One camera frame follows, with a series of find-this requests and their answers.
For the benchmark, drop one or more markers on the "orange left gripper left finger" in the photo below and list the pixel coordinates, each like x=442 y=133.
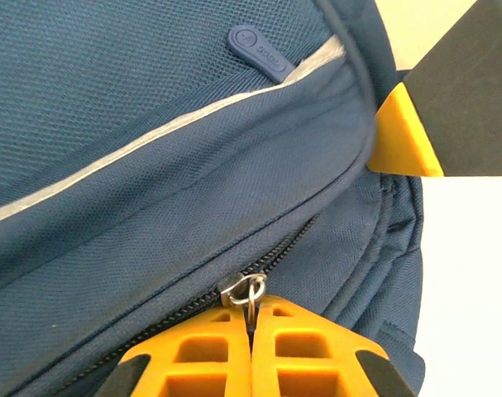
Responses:
x=197 y=364

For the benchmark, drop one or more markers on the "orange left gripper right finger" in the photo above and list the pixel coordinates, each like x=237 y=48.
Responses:
x=308 y=364

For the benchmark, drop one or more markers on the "navy blue student backpack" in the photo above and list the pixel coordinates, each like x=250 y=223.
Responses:
x=172 y=165

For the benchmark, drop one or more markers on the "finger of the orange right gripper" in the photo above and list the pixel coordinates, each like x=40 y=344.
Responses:
x=461 y=103

